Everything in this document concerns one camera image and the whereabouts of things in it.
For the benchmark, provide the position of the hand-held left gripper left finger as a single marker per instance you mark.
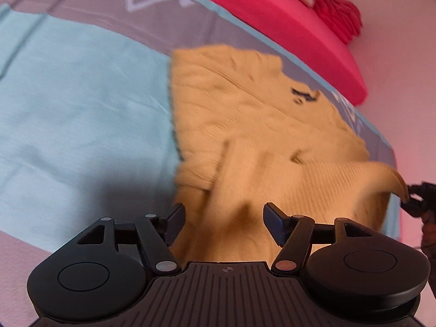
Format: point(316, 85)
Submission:
point(175, 223)

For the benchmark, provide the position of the red knitted tasseled cloth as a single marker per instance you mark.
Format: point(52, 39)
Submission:
point(339, 15)

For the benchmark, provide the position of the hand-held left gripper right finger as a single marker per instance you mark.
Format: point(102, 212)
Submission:
point(274, 221)

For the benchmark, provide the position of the red blanket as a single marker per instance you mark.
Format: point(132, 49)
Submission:
point(272, 24)

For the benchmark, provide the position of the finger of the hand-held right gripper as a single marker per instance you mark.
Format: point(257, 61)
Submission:
point(417, 197)

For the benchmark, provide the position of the blue grey striped bed sheet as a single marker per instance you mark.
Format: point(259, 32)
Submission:
point(68, 109)

